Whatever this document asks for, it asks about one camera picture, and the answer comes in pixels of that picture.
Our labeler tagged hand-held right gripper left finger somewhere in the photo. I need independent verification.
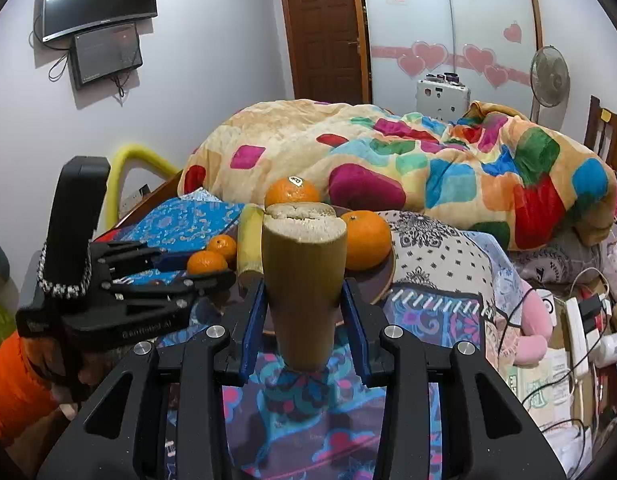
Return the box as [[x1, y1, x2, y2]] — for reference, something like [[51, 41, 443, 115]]
[[36, 277, 269, 480]]

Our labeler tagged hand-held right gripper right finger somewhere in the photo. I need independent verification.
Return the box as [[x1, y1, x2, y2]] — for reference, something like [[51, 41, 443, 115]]
[[341, 277, 569, 480]]

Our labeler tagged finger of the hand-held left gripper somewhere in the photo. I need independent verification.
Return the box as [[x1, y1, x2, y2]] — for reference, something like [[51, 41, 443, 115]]
[[108, 270, 237, 307], [91, 241, 190, 274]]

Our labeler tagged small tangerine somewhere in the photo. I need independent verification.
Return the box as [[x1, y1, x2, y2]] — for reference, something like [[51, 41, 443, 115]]
[[206, 234, 238, 266], [187, 250, 230, 276]]

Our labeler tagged slim sugarcane piece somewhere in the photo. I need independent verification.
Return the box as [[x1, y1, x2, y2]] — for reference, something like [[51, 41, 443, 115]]
[[237, 204, 266, 287]]

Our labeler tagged purple plate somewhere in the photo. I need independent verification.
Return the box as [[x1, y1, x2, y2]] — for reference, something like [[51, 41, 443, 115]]
[[261, 204, 397, 337]]

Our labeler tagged thick sugarcane piece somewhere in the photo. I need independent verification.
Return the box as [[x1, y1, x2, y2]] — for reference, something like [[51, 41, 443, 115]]
[[261, 202, 349, 374]]

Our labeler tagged large plain orange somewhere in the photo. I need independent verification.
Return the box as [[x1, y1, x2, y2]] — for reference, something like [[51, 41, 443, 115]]
[[340, 210, 393, 271]]

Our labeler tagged large orange with sticker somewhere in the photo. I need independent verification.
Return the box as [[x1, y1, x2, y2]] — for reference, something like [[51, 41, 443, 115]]
[[264, 175, 322, 209]]

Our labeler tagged person's left hand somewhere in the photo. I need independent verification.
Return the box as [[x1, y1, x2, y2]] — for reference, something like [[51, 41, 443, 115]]
[[29, 342, 115, 419]]

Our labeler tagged yellow foam tube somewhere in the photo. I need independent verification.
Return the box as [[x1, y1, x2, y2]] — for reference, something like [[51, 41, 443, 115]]
[[101, 144, 180, 232]]

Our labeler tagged patterned patchwork cloth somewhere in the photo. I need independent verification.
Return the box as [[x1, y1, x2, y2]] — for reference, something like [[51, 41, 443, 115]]
[[93, 195, 495, 480]]

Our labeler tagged black white patterned cloth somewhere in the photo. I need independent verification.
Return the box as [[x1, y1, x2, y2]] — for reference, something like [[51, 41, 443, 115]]
[[383, 210, 495, 307]]

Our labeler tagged pink plush toy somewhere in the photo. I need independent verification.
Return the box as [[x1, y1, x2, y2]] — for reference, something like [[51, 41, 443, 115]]
[[513, 279, 555, 367]]

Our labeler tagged colourful patch blanket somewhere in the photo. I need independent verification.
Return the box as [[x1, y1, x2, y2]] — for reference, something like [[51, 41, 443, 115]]
[[178, 100, 617, 252]]

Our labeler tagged grey pillow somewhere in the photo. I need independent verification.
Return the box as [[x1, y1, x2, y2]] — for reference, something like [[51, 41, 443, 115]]
[[509, 229, 615, 282]]

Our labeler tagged white power strip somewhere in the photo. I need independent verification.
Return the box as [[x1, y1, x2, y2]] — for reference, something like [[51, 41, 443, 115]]
[[565, 296, 598, 377]]

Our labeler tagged white metal box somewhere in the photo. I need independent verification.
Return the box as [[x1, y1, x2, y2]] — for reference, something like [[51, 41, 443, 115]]
[[416, 79, 471, 124]]

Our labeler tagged brown wooden door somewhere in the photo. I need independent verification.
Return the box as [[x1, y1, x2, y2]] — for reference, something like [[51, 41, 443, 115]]
[[278, 0, 372, 106]]

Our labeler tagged standing electric fan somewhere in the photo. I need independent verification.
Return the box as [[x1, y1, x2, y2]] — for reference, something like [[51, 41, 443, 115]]
[[529, 45, 571, 124]]

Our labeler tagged wooden bed headboard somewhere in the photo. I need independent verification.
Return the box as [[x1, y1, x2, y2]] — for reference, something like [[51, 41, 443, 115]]
[[583, 95, 617, 172]]

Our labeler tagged frosted sliding wardrobe door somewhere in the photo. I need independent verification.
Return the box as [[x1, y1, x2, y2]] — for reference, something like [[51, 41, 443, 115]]
[[361, 0, 458, 111], [446, 0, 540, 111]]

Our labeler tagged white wall socket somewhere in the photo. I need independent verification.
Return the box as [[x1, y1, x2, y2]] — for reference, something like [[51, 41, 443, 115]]
[[120, 184, 152, 212]]

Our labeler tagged black monitor cable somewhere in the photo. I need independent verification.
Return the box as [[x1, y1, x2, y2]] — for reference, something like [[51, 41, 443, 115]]
[[112, 72, 132, 107]]

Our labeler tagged black television cable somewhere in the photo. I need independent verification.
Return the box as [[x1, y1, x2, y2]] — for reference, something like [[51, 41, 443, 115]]
[[33, 15, 72, 82]]

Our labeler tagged small black wall monitor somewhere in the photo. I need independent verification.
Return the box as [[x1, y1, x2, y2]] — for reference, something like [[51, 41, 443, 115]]
[[70, 22, 144, 91]]

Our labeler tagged black wall television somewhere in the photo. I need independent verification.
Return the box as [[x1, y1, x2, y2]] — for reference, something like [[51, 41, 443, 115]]
[[42, 0, 158, 44]]

